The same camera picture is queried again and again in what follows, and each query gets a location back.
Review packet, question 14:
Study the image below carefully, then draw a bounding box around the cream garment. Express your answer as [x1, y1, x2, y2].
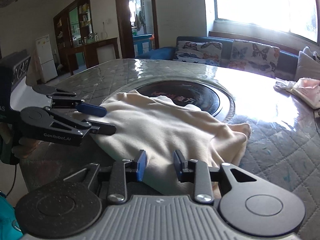
[72, 89, 252, 196]

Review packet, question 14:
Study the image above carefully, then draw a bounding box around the white small refrigerator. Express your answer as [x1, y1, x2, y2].
[35, 35, 57, 83]

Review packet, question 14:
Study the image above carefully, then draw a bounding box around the dark wooden cabinet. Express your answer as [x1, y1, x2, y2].
[53, 0, 120, 75]

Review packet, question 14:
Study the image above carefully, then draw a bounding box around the pink white plastic bag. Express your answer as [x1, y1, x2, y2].
[274, 77, 319, 109]

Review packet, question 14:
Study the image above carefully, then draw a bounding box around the right butterfly print cushion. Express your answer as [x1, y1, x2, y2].
[228, 40, 280, 78]

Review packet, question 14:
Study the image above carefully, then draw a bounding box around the butterfly print cushion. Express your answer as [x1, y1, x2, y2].
[173, 41, 222, 66]
[228, 40, 280, 78]

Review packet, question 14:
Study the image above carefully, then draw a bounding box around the blue sofa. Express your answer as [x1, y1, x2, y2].
[135, 36, 298, 80]

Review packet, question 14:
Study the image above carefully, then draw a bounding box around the grey pillow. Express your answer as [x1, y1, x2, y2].
[295, 46, 320, 81]

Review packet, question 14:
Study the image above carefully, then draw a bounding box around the left butterfly print cushion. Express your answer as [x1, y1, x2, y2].
[173, 41, 222, 66]

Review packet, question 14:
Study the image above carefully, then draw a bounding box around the window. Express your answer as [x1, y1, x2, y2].
[204, 0, 319, 45]

